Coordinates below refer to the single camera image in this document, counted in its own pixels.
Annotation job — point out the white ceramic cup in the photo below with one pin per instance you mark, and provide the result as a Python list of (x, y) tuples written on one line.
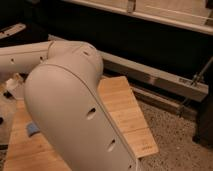
[(15, 86)]

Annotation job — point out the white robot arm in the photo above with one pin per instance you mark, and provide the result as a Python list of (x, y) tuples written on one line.
[(61, 95)]

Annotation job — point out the black office chair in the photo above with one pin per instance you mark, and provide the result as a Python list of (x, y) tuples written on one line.
[(20, 33)]

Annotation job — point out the wooden table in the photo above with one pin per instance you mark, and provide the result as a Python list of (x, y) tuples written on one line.
[(34, 153)]

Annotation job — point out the grey metal rail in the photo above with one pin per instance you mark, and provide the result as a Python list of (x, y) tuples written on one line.
[(153, 78)]

